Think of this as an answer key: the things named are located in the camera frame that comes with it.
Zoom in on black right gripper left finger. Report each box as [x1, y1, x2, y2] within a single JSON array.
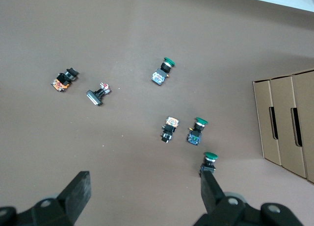
[[0, 171, 92, 226]]

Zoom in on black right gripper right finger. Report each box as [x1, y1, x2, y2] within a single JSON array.
[[193, 171, 304, 226]]

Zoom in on green mushroom push button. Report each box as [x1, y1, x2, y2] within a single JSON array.
[[186, 117, 209, 146], [150, 56, 177, 86], [199, 151, 219, 177]]

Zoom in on beige black switch module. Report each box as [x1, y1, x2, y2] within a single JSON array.
[[160, 116, 180, 144]]

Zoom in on black flat head switch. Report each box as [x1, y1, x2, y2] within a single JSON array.
[[85, 82, 112, 107]]

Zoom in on black selector switch orange block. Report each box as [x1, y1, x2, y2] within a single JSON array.
[[51, 67, 79, 92]]

